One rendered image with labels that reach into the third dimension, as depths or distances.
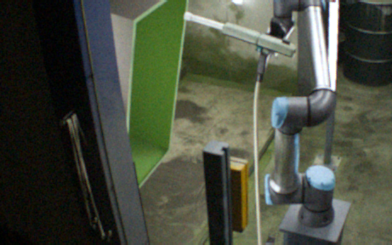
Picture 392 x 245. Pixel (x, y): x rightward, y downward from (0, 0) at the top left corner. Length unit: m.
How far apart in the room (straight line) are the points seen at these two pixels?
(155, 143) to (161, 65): 0.59
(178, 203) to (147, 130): 0.57
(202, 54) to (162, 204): 1.78
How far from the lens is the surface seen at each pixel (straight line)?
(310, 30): 2.32
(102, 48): 1.78
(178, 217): 3.67
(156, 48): 3.20
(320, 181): 2.56
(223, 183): 1.55
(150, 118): 3.49
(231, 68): 5.00
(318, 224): 2.69
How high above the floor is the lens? 2.52
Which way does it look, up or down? 34 degrees down
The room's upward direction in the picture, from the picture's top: 5 degrees counter-clockwise
